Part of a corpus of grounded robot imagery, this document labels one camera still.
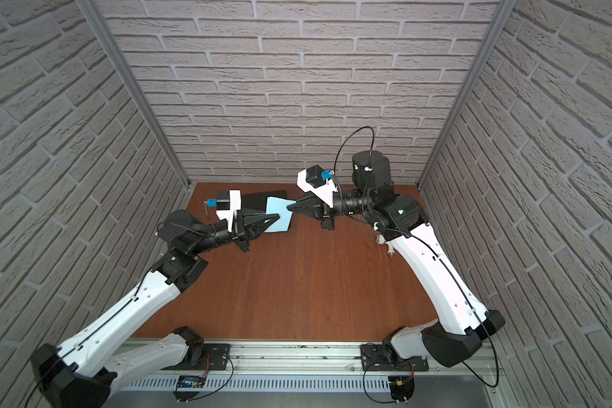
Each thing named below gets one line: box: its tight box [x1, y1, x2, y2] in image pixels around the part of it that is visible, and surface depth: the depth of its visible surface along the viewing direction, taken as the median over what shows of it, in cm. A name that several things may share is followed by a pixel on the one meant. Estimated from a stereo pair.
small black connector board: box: [387, 375, 415, 403], surface depth 72 cm
